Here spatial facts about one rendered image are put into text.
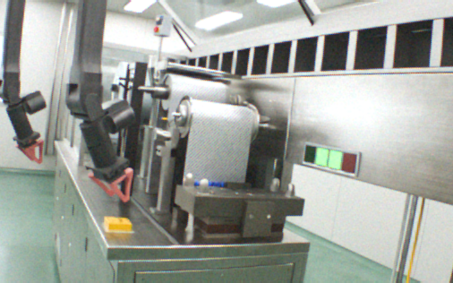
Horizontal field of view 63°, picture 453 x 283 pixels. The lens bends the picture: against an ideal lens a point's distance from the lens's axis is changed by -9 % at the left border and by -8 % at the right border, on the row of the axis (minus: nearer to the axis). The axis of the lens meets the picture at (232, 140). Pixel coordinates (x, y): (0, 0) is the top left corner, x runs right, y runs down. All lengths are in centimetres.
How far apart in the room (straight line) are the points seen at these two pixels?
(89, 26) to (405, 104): 77
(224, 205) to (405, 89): 61
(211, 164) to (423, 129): 72
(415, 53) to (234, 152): 69
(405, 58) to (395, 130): 22
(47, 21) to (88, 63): 605
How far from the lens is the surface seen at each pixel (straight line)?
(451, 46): 109
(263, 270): 130
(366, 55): 128
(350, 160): 117
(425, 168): 101
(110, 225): 119
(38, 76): 682
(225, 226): 126
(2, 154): 690
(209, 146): 138
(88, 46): 88
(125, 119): 94
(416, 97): 105
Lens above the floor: 126
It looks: 3 degrees down
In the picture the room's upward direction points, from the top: 8 degrees clockwise
